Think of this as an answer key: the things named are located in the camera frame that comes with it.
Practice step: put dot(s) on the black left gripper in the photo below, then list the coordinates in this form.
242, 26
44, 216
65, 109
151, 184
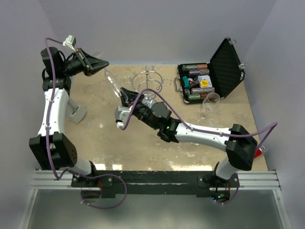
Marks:
89, 64

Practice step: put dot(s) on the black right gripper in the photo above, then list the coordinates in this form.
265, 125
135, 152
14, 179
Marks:
128, 97

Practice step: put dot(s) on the clear ribbed wine glass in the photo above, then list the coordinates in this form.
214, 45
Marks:
203, 119

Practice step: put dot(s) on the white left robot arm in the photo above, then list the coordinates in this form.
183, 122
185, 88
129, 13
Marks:
51, 147

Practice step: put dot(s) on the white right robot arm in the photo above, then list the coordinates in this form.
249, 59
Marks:
236, 142

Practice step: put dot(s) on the chrome wine glass rack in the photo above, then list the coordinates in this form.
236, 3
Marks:
147, 78

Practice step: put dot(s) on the white plastic stand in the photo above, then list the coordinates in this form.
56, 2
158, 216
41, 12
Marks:
74, 111

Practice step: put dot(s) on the white card deck yellow sticker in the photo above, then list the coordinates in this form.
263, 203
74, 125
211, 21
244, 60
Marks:
204, 81

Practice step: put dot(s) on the black poker chip case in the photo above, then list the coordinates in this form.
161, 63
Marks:
224, 68

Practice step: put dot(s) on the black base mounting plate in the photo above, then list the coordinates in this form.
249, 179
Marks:
195, 183

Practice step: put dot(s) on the red patterned stick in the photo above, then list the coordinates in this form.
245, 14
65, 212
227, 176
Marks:
260, 151

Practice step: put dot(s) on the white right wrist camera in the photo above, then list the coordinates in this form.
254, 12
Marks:
122, 116

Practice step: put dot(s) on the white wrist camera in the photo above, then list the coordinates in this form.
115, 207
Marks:
70, 42
122, 116

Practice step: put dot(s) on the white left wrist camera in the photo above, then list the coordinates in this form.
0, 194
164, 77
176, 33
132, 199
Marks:
70, 42

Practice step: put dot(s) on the aluminium rail frame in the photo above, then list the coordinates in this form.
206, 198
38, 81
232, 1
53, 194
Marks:
55, 204

